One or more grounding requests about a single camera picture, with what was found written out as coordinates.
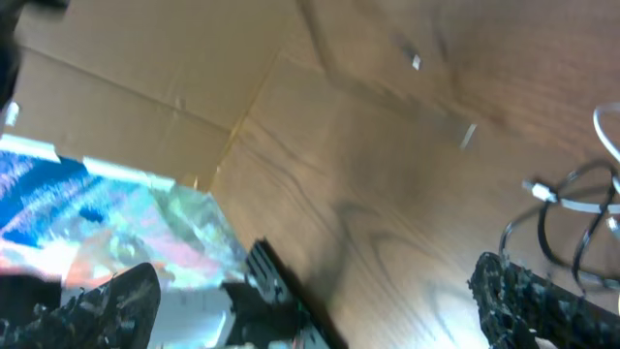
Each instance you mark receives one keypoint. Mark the brown cardboard panel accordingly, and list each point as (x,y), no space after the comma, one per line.
(159,86)

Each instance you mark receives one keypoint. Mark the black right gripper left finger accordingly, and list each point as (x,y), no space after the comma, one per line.
(119,313)

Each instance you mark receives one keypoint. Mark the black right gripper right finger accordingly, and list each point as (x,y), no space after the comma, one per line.
(517,309)

